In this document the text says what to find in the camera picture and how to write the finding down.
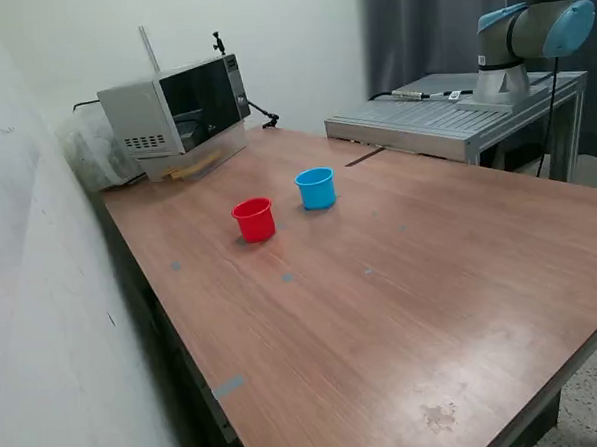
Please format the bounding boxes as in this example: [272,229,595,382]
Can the aluminium robot base platform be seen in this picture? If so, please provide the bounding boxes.
[321,65,594,194]

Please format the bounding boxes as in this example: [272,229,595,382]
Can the dark tape strip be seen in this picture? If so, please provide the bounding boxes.
[344,147,388,168]

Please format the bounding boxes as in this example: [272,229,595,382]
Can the blue cup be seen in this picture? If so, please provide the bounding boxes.
[294,165,339,213]

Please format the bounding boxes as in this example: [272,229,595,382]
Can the thin white rod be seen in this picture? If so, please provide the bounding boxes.
[137,23,163,76]

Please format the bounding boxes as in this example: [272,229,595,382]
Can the red cup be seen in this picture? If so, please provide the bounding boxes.
[229,196,277,245]

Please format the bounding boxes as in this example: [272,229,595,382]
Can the wooden sticks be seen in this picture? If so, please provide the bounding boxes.
[160,154,223,183]

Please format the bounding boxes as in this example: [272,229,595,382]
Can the silver microwave oven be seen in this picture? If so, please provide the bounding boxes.
[94,53,254,163]

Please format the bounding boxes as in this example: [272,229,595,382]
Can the grey tape piece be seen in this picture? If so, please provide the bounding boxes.
[210,374,247,401]

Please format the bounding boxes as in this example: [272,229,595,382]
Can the cable with white connector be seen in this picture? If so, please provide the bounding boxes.
[369,86,476,106]

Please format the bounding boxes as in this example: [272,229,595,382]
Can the black hanging cable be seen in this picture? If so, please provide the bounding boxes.
[528,55,565,178]

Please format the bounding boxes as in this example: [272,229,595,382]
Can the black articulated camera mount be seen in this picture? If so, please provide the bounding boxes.
[211,27,282,134]

